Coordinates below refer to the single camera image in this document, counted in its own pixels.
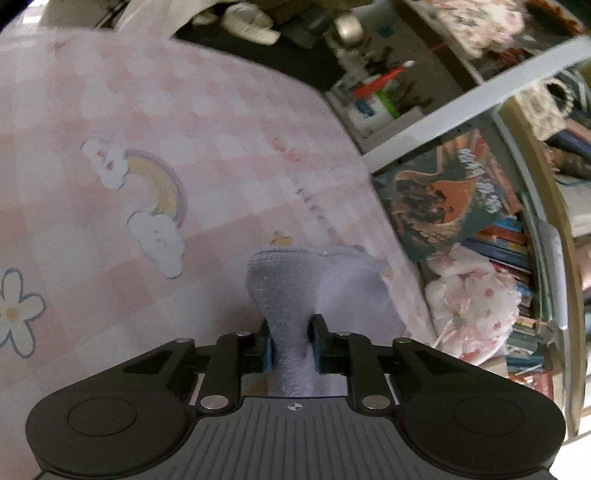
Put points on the white smartwatch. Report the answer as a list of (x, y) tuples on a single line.
[(247, 22)]

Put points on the Harry Potter book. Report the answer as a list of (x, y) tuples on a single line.
[(446, 195)]

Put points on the red tassel charm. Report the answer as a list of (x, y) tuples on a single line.
[(367, 89)]

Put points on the pink checkered cartoon desk mat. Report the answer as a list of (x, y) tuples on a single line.
[(138, 177)]

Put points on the floral fabric pouch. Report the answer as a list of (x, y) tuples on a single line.
[(480, 26)]

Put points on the purple and tan fleece garment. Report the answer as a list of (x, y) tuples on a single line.
[(344, 284)]

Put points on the white pen holder jar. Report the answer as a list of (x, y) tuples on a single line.
[(372, 114)]

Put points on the metal bowl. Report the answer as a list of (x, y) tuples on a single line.
[(348, 28)]

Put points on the white shelf frame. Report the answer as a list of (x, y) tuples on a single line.
[(472, 102)]

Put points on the white pink plush bunny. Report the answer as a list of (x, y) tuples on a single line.
[(473, 306)]

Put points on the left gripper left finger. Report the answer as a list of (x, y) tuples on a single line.
[(225, 363)]

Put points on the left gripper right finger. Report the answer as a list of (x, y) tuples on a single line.
[(354, 356)]

